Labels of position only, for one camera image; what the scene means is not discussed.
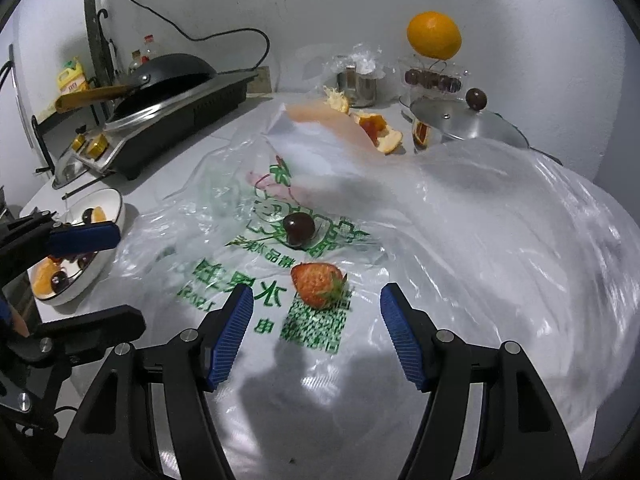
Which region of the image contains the peeled mandarin half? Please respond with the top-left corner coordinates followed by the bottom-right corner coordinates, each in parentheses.
top-left (32, 258), bottom-right (61, 297)

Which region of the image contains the mandarin segment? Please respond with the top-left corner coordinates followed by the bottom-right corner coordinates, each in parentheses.
top-left (91, 206), bottom-right (106, 223)

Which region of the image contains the strawberry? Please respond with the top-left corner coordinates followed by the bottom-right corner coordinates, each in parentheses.
top-left (291, 262), bottom-right (347, 310)

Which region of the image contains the dark cherry back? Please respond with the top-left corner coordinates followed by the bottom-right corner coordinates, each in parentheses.
top-left (282, 211), bottom-right (316, 248)

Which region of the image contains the black chopstick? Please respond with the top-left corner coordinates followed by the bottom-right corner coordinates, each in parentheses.
top-left (61, 171), bottom-right (115, 200)

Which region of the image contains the white round plate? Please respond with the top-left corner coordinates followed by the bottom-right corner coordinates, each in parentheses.
top-left (29, 188), bottom-right (126, 307)

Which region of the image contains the steel pot lid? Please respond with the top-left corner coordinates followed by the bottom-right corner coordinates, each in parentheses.
top-left (52, 148), bottom-right (89, 190)

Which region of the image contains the clear printed plastic bag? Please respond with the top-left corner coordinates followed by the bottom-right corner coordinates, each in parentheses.
top-left (84, 104), bottom-right (639, 479)

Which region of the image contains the black metal rack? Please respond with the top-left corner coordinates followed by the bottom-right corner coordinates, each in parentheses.
top-left (29, 104), bottom-right (101, 176)

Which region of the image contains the steel induction cooker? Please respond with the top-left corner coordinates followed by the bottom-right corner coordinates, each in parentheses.
top-left (72, 70), bottom-right (258, 180)

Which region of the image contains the yellow detergent bottle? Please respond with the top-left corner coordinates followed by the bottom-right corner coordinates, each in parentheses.
top-left (56, 58), bottom-right (89, 94)

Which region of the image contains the black umbrella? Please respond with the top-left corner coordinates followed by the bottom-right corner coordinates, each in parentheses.
top-left (96, 9), bottom-right (115, 86)

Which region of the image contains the half peeled orange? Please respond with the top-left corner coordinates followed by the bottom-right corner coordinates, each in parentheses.
top-left (323, 87), bottom-right (404, 155)

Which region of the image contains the dark oil bottle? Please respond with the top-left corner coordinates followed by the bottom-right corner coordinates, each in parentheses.
top-left (128, 50), bottom-right (142, 74)

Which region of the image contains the black wok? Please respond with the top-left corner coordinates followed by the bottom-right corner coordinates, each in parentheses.
top-left (54, 53), bottom-right (217, 114)

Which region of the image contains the red cap sauce bottle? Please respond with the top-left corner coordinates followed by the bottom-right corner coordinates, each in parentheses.
top-left (141, 35), bottom-right (160, 63)

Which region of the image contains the steel lid with knob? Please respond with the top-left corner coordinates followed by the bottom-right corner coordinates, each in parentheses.
top-left (409, 88), bottom-right (530, 148)

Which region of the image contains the clear box of dates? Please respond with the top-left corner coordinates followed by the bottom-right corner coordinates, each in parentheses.
top-left (398, 54), bottom-right (470, 106)

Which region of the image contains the steel cup in bag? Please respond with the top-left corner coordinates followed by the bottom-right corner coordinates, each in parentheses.
top-left (294, 41), bottom-right (388, 110)

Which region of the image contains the whole orange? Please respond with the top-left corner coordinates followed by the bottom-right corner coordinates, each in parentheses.
top-left (407, 11), bottom-right (462, 61)

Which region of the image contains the black cooker power cable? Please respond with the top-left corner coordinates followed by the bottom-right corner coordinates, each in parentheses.
top-left (122, 0), bottom-right (272, 73)

